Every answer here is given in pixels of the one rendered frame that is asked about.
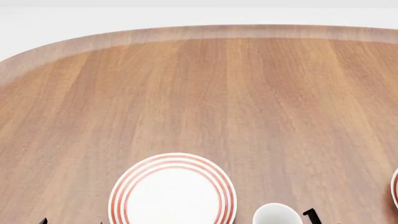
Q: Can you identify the white mug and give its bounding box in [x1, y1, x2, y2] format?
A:
[252, 202, 304, 224]

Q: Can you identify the white plate with red rings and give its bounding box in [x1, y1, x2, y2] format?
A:
[390, 167, 398, 210]
[108, 152, 238, 224]

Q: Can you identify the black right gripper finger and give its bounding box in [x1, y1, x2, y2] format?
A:
[302, 208, 323, 224]

